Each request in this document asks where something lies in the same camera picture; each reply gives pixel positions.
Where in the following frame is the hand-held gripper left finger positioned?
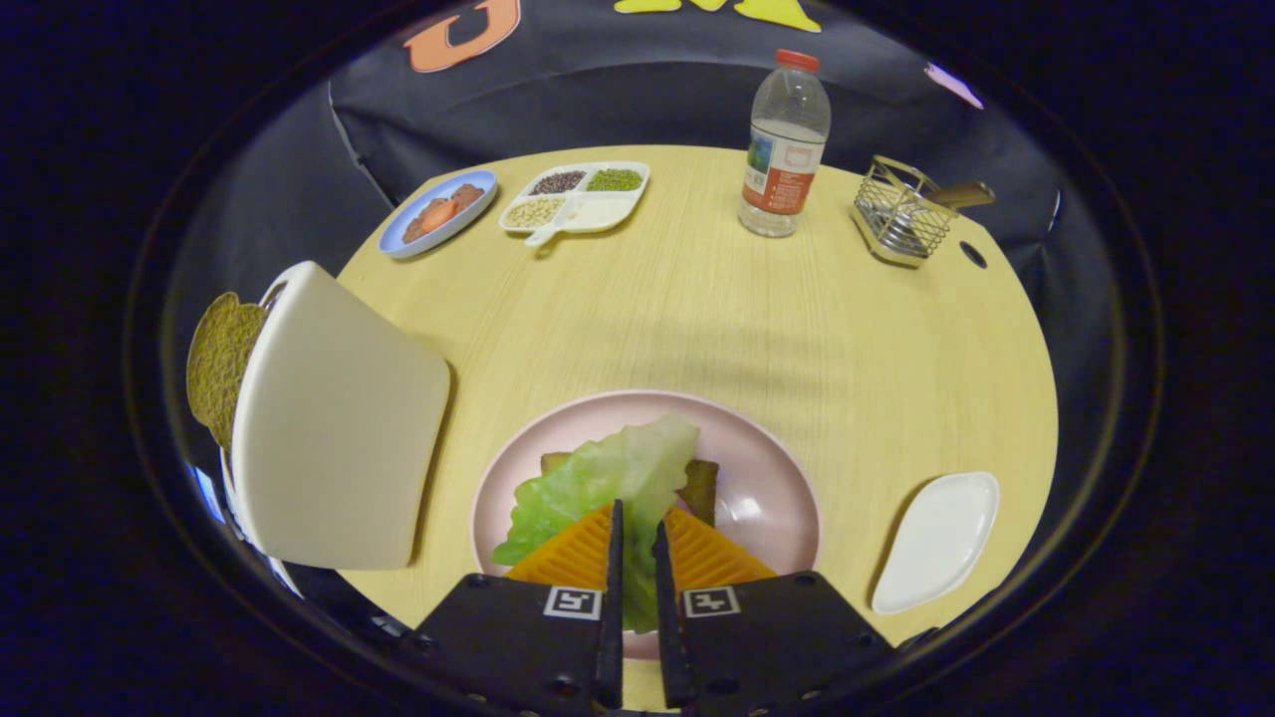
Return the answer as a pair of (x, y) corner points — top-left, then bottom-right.
(403, 500), (625, 716)

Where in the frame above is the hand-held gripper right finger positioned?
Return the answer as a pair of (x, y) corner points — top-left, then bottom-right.
(652, 506), (894, 716)

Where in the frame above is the green lettuce leaf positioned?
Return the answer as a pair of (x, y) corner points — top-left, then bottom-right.
(492, 414), (700, 634)

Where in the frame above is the olive brown toast slice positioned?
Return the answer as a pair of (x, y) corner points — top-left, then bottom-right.
(186, 292), (268, 451)

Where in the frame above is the dark brown bread slice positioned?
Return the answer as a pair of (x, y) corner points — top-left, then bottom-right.
(541, 451), (720, 527)

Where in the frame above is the pink plate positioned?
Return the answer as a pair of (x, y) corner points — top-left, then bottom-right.
(470, 389), (823, 660)

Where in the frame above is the small white dish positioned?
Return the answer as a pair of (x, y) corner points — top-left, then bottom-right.
(871, 472), (1000, 615)

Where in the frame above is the white toaster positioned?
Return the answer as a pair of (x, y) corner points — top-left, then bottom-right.
(219, 261), (451, 572)

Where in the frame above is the white divided tray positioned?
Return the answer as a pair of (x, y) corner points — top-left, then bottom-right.
(498, 161), (651, 248)

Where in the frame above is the pile of pale soybeans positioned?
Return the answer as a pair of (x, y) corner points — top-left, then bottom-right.
(506, 197), (565, 228)

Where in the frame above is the blue plate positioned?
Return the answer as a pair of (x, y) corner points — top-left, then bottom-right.
(378, 169), (498, 260)

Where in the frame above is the clear bottle with red cap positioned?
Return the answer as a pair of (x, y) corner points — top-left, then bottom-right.
(738, 49), (832, 238)

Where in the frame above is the black backdrop cloth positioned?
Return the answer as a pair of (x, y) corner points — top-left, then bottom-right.
(149, 0), (1077, 638)

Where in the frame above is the metal wire basket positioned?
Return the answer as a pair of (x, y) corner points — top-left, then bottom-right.
(851, 155), (959, 268)

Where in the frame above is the wooden handled knife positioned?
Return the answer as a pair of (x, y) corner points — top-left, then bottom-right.
(872, 180), (996, 250)

